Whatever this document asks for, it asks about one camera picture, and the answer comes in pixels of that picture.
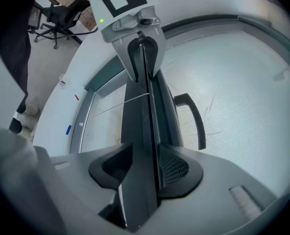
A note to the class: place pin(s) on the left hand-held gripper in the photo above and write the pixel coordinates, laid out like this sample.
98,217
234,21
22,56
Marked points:
120,8

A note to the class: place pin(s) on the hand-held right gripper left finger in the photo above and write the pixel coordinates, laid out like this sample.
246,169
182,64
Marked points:
110,170

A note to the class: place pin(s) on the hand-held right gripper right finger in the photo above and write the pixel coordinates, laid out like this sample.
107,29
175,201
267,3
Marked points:
179,170

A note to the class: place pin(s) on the blue tape piece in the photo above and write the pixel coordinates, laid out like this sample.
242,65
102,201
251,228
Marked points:
68,129

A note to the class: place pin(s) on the small red piece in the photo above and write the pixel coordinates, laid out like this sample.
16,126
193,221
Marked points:
76,97

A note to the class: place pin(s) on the small clear plastic cup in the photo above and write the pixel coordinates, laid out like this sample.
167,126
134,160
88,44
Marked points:
64,82

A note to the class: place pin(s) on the black mesh office chair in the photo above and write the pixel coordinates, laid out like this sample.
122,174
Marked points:
69,13

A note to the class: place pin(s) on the person's right white shoe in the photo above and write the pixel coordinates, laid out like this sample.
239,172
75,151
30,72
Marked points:
27,131

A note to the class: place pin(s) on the person's white shoe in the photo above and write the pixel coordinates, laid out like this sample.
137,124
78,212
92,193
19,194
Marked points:
32,109
27,131

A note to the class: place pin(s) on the person's left white shoe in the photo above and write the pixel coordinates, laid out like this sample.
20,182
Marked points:
32,109

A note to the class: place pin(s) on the person's black clothed body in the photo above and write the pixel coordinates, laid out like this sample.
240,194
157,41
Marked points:
12,45

